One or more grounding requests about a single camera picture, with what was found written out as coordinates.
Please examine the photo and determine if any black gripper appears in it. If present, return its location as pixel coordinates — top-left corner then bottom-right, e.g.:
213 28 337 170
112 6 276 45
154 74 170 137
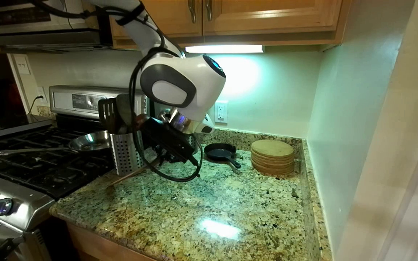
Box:
141 118 196 164

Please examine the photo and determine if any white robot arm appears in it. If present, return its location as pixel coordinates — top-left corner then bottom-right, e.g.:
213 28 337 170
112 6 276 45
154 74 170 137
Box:
90 0 227 163

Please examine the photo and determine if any perforated steel utensil holder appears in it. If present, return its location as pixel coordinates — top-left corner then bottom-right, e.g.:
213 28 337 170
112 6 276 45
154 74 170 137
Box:
109 134 144 176

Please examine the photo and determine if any small black cast-iron skillet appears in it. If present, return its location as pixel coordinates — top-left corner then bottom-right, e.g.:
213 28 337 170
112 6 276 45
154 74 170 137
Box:
205 144 241 171

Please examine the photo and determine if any black spatula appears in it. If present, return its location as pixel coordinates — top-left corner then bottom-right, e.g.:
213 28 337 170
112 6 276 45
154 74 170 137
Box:
99 99 118 134

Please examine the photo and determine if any stainless steel frying pan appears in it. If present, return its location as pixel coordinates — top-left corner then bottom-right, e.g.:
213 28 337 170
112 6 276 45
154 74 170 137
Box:
0 131 110 157

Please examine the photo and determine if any under-cabinet light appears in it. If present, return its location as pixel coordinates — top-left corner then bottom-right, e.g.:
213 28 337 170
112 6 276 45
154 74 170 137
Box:
184 45 264 54

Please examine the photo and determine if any wooden lower cabinet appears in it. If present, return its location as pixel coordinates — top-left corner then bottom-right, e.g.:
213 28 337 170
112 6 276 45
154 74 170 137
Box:
67 224 155 261

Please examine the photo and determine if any stainless steel stove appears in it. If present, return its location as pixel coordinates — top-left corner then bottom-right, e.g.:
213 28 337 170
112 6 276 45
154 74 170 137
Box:
0 86 126 261

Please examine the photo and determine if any stainless steel microwave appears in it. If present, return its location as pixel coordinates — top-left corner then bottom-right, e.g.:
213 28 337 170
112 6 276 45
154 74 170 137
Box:
0 0 113 52

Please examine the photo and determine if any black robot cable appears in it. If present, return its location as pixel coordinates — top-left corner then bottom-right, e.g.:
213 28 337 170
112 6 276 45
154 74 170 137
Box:
32 0 205 184

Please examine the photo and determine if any white wall outlet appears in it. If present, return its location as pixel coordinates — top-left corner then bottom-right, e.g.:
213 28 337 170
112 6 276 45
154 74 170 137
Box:
213 103 228 125

